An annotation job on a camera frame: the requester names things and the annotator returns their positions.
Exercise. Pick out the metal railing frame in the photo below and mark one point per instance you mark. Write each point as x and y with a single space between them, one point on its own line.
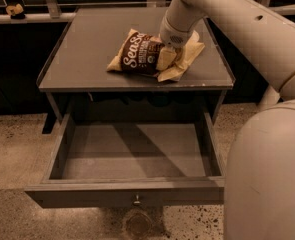
70 7

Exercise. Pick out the brown chip bag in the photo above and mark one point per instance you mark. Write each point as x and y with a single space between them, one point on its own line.
138 54

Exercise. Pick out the metal drawer knob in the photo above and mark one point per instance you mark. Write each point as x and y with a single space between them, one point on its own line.
137 201

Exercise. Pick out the grey open drawer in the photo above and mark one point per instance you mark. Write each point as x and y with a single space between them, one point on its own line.
107 164

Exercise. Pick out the grey cabinet with counter top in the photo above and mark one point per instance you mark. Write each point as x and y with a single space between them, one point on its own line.
94 37

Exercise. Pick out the round floor drain cover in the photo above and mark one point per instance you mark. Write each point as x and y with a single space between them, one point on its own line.
139 224

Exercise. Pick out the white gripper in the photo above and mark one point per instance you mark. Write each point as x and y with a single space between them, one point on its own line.
172 35

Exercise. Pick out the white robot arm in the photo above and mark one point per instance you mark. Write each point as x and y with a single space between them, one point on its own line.
259 194

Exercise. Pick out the small yellow black object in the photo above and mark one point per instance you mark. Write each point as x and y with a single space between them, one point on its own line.
15 11

